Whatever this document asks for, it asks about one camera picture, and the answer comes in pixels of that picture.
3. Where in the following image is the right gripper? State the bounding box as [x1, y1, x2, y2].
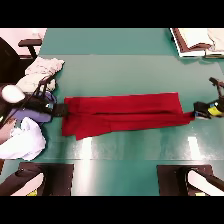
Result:
[193, 101, 215, 120]

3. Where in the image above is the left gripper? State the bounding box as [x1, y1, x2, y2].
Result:
[49, 103, 71, 119]

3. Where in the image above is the red T-shirt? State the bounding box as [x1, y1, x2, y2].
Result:
[61, 91, 196, 141]

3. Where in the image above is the purple garment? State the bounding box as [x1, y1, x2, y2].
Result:
[9, 91, 58, 127]

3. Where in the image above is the cream garment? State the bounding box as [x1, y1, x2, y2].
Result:
[16, 73, 57, 95]

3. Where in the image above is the pale grey garment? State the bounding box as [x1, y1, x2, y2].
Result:
[24, 56, 66, 77]

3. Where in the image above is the white garment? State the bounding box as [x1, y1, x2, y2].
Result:
[0, 117, 47, 162]

